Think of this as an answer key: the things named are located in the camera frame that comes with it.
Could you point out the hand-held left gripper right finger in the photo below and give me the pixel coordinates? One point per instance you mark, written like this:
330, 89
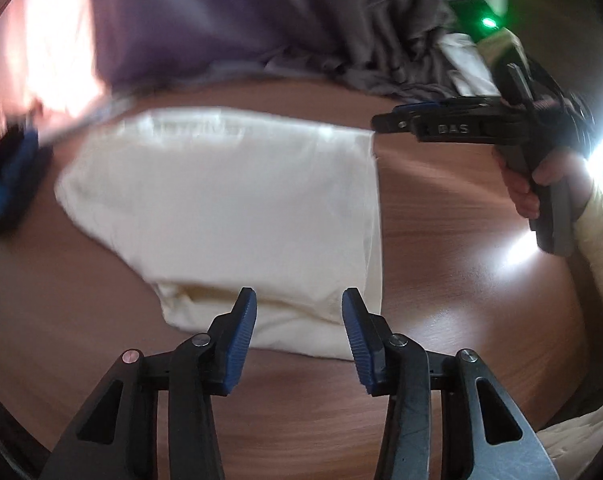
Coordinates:
361, 345

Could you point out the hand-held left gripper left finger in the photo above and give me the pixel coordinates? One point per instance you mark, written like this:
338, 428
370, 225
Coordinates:
241, 340

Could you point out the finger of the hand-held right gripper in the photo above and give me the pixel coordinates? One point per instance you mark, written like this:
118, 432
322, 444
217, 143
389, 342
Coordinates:
431, 127
446, 105

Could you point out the cream pants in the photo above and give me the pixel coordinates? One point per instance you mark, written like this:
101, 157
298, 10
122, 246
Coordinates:
231, 200

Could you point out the person's right hand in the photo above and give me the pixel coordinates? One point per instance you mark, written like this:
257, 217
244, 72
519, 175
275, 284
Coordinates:
551, 170

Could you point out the white sheer curtain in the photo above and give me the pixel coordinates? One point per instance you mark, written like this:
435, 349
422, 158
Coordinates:
464, 60

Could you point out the purple grey curtain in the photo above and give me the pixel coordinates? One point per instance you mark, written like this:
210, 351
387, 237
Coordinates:
231, 10

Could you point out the person's cream clothing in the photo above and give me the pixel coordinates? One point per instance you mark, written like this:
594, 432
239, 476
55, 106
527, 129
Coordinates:
576, 435

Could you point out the folded black garment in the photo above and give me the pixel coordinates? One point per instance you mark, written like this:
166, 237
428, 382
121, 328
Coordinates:
35, 180

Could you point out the pale pink curtain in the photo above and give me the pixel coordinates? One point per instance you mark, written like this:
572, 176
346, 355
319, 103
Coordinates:
46, 50

